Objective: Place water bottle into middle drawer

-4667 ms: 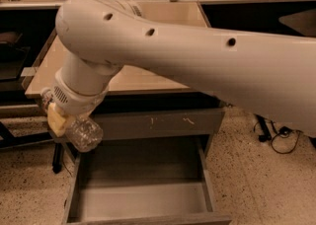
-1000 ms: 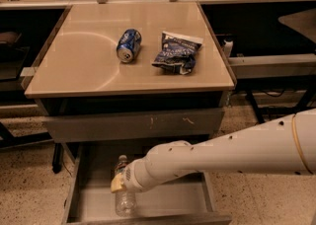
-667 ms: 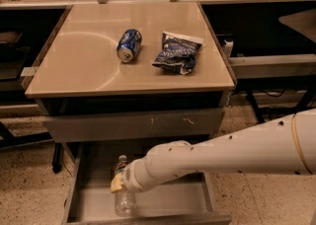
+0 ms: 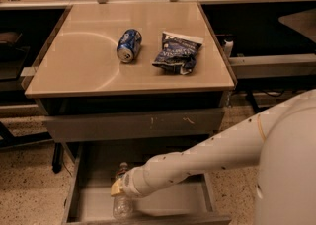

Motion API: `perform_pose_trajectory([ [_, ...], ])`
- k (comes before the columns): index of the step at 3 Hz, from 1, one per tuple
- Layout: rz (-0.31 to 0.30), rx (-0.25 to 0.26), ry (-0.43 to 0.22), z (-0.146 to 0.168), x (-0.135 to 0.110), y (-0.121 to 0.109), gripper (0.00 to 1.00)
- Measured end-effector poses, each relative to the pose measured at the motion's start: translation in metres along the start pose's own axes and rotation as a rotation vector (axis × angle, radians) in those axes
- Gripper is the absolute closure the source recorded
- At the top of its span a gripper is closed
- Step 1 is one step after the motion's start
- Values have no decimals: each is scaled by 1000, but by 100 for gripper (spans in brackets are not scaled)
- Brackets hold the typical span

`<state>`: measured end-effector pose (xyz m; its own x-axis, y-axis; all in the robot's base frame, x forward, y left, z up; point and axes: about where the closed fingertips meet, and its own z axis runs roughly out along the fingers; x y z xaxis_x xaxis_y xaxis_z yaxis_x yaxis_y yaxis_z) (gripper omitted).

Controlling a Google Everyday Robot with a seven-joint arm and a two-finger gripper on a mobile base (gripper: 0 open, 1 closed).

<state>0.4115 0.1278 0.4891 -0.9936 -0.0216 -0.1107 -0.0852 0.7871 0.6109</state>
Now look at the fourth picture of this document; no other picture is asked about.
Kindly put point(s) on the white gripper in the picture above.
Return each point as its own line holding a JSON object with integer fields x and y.
{"x": 127, "y": 183}

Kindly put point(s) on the clear plastic water bottle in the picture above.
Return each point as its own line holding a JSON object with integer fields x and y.
{"x": 122, "y": 207}

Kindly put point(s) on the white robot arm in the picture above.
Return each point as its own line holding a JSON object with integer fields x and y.
{"x": 281, "y": 141}

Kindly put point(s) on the open grey middle drawer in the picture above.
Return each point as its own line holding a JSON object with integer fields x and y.
{"x": 89, "y": 202}

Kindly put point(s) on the closed grey top drawer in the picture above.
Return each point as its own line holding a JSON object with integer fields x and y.
{"x": 129, "y": 125}

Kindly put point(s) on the grey drawer cabinet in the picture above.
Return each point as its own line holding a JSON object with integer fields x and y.
{"x": 82, "y": 74}

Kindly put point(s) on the blue soda can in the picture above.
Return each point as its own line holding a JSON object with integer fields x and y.
{"x": 129, "y": 45}

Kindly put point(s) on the blue chip bag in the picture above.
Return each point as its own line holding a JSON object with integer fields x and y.
{"x": 178, "y": 53}

